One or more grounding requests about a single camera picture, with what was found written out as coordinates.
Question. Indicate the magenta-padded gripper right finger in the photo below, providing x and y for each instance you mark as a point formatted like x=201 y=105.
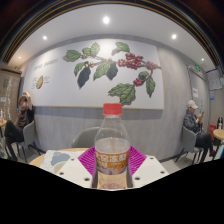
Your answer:
x=150 y=170

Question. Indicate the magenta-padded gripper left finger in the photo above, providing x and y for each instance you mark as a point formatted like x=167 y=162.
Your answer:
x=75 y=171

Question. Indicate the clear red-capped drink bottle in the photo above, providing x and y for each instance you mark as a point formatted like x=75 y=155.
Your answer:
x=112 y=146

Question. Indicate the grey chair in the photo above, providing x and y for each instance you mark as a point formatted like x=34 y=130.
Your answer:
x=188 y=138
x=85 y=137
x=29 y=133

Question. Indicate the person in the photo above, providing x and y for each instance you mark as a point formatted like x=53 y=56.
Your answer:
x=20 y=121
x=193 y=123

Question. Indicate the red bin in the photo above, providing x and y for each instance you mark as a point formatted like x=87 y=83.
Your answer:
x=212 y=130

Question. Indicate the round wooden side table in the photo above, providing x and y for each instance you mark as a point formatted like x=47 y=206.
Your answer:
x=2 y=124
x=219 y=134

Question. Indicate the dark flask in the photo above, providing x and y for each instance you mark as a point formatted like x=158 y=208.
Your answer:
x=219 y=122

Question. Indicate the small clear bottle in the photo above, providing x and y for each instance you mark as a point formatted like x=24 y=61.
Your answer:
x=1 y=115

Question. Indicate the green exit sign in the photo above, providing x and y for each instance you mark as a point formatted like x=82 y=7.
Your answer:
x=197 y=68

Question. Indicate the round ceiling lights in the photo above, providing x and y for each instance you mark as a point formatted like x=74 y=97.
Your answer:
x=106 y=20

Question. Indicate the coffee plant wall mural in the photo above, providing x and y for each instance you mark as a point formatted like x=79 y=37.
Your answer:
x=66 y=86

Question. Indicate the white wall notice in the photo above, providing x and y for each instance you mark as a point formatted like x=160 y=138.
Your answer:
x=195 y=92

